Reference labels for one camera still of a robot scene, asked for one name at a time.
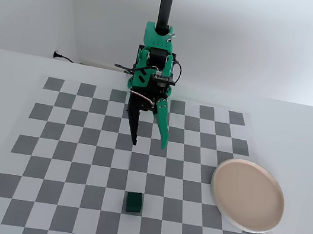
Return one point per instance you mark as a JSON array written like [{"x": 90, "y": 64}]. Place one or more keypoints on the round beige plate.
[{"x": 248, "y": 195}]

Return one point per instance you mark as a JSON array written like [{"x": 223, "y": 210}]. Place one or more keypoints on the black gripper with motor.
[{"x": 143, "y": 103}]

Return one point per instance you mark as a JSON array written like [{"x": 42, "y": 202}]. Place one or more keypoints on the black vertical pole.
[{"x": 166, "y": 1}]

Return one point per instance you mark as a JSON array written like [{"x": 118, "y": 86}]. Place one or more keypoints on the grey white checkered mat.
[{"x": 99, "y": 173}]

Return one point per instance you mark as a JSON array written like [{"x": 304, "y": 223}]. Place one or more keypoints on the dark green cube dice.
[{"x": 133, "y": 203}]

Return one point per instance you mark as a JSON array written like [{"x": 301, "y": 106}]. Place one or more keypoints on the white power strip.
[{"x": 96, "y": 62}]

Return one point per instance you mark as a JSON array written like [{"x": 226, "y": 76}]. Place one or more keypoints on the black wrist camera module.
[{"x": 163, "y": 79}]

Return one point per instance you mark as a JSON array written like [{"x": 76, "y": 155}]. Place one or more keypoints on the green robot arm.
[{"x": 156, "y": 43}]

